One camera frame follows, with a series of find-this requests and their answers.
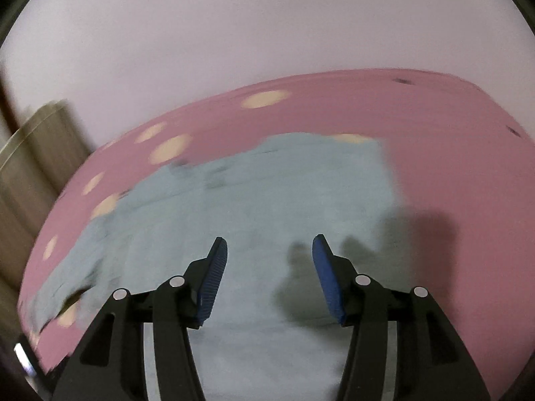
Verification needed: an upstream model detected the pink spotted bed sheet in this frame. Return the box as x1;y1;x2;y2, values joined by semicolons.
17;67;535;401

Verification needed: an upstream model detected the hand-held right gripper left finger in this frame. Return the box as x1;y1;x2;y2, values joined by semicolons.
50;236;229;401

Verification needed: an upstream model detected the brown wooden cabinet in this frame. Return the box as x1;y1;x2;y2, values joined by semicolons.
0;98;95;326

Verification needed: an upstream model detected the light blue puffer jacket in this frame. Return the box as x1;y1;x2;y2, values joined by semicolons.
25;131;402;401

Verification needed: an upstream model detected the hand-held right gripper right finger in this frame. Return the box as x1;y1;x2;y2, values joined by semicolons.
311;234;492;401

